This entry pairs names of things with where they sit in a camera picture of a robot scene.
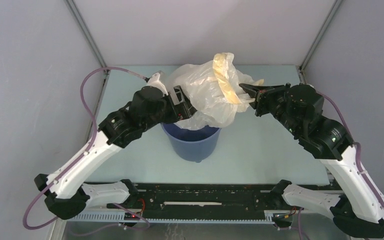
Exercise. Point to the left corner aluminium post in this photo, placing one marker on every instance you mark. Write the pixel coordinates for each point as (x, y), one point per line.
(84, 29)

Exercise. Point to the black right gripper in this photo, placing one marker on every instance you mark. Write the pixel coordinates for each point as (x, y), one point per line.
(261, 96)

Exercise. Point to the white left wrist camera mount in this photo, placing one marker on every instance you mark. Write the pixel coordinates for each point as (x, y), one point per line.
(155, 81)

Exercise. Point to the corner aluminium post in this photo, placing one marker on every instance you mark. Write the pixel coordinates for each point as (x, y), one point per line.
(321, 32)
(84, 29)

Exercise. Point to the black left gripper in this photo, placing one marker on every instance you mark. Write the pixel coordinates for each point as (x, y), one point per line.
(180, 111)

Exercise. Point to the light blue slotted cable duct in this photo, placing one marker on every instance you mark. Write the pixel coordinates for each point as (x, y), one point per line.
(122, 217)

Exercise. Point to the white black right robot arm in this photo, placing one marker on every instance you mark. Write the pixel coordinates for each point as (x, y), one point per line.
(359, 210)

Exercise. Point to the blue plastic trash bin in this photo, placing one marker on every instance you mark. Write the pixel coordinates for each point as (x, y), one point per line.
(192, 145)

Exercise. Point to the translucent yellowish trash bag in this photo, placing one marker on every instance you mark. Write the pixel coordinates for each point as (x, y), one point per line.
(213, 89)

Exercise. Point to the right corner aluminium post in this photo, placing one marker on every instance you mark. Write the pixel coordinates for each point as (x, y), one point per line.
(321, 32)

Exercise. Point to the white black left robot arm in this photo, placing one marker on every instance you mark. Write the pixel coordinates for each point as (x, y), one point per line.
(66, 192)

